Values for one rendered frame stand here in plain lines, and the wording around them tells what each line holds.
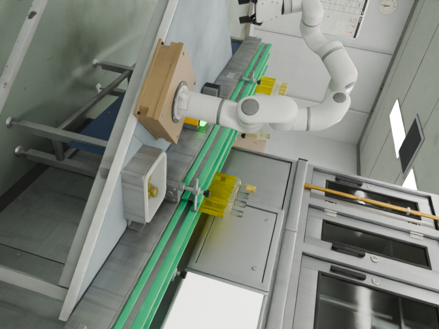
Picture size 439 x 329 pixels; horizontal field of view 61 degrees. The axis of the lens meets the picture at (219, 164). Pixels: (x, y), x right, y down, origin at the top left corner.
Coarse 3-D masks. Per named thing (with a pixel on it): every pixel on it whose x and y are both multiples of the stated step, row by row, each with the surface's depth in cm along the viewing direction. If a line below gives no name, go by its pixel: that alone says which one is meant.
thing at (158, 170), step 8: (160, 160) 129; (152, 168) 124; (160, 168) 137; (144, 176) 122; (152, 176) 141; (160, 176) 140; (144, 184) 121; (152, 184) 143; (160, 184) 142; (144, 192) 123; (160, 192) 145; (144, 200) 126; (152, 200) 142; (160, 200) 142; (144, 208) 130; (152, 208) 139; (152, 216) 136
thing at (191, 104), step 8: (184, 88) 133; (176, 96) 129; (184, 96) 127; (192, 96) 130; (200, 96) 130; (208, 96) 131; (176, 104) 129; (184, 104) 129; (192, 104) 129; (200, 104) 129; (208, 104) 129; (216, 104) 128; (176, 112) 132; (184, 112) 132; (192, 112) 130; (200, 112) 130; (208, 112) 129; (216, 112) 128; (200, 120) 134; (208, 120) 131
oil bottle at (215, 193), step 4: (208, 188) 165; (212, 188) 165; (212, 192) 163; (216, 192) 163; (220, 192) 164; (224, 192) 164; (228, 192) 164; (212, 196) 162; (216, 196) 161; (220, 196) 161; (224, 196) 162; (228, 196) 162; (232, 196) 162; (224, 200) 161; (228, 200) 160; (232, 200) 161; (232, 204) 162
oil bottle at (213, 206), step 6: (204, 198) 160; (210, 198) 160; (216, 198) 161; (204, 204) 157; (210, 204) 157; (216, 204) 158; (222, 204) 158; (228, 204) 158; (198, 210) 160; (204, 210) 159; (210, 210) 158; (216, 210) 157; (222, 210) 156; (228, 210) 156; (222, 216) 158; (228, 216) 158
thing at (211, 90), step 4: (208, 84) 198; (212, 84) 199; (216, 84) 199; (204, 88) 194; (208, 88) 195; (212, 88) 195; (216, 88) 196; (204, 92) 195; (208, 92) 195; (212, 92) 194; (216, 92) 194; (216, 96) 196
